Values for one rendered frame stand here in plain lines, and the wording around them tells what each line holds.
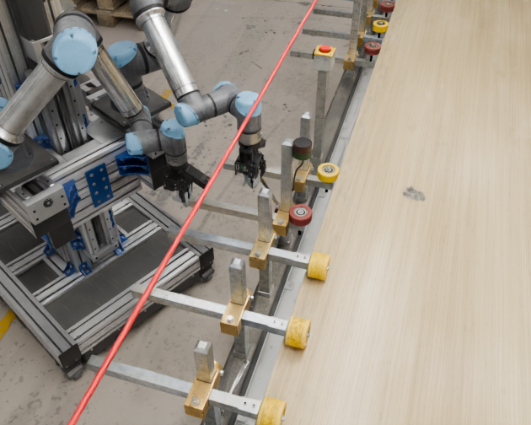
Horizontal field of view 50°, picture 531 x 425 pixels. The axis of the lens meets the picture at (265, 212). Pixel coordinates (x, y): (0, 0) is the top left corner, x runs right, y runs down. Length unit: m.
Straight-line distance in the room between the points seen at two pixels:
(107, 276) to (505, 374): 1.79
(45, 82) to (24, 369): 1.49
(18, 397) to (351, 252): 1.61
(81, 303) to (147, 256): 0.38
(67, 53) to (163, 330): 1.51
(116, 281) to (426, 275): 1.48
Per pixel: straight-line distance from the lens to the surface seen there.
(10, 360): 2.90
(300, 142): 1.82
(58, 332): 2.64
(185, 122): 1.72
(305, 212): 1.96
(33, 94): 1.79
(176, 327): 2.79
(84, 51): 1.69
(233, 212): 2.04
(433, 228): 1.99
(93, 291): 2.73
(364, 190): 2.08
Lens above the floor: 2.26
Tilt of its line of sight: 44 degrees down
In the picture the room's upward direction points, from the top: straight up
